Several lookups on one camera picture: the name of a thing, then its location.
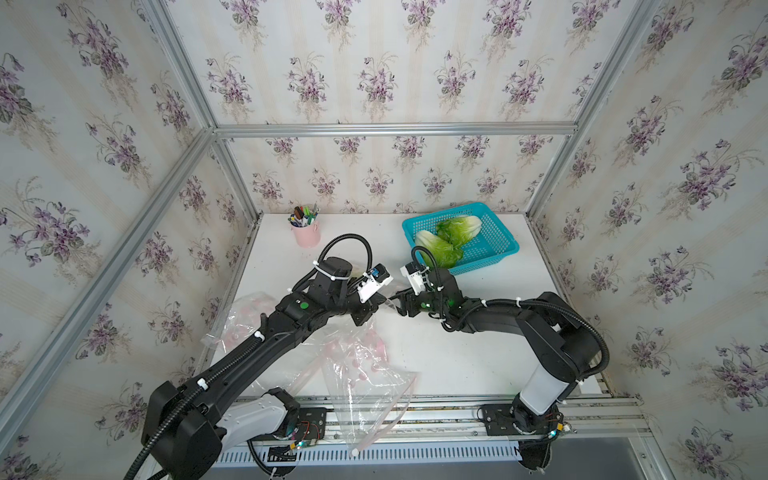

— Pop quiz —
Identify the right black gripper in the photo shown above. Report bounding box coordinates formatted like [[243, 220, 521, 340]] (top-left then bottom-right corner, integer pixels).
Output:
[[384, 284, 449, 319]]

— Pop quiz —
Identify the zip-top bag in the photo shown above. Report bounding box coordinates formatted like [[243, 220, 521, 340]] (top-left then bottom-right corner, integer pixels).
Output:
[[357, 281, 399, 324], [322, 326, 418, 458], [201, 292, 340, 399]]

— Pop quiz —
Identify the chinese cabbage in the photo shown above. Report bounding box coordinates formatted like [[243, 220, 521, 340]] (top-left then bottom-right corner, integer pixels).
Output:
[[415, 230, 464, 269], [436, 216, 482, 247]]

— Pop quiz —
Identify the teal plastic basket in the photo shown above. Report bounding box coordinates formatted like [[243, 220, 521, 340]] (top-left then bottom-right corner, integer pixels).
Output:
[[402, 202, 520, 275]]

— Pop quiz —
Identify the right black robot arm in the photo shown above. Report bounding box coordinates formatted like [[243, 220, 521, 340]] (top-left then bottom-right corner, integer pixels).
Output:
[[391, 246, 610, 439]]

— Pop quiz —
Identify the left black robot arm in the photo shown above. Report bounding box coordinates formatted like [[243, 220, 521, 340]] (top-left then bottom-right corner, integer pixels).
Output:
[[125, 233, 390, 479]]

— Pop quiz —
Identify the pink pen cup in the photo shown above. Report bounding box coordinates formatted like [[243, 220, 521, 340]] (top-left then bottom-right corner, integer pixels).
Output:
[[291, 222, 321, 248]]

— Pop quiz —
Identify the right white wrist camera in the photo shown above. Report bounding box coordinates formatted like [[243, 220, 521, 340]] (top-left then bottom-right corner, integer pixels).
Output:
[[400, 261, 429, 295]]

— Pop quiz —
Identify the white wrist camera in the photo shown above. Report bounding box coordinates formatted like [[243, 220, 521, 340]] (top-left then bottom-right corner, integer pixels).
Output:
[[400, 261, 429, 295], [357, 263, 393, 303]]

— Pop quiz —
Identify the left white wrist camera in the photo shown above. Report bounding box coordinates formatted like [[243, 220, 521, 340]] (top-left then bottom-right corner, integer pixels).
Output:
[[357, 263, 393, 303]]

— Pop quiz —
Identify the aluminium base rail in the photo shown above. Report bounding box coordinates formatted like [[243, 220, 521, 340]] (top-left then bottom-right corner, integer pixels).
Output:
[[215, 394, 652, 448]]

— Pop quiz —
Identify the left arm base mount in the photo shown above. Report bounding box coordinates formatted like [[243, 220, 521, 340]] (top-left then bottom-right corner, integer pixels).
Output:
[[264, 388, 329, 444]]

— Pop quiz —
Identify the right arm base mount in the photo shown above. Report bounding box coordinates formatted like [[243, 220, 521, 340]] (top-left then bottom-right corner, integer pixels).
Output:
[[478, 402, 564, 437]]

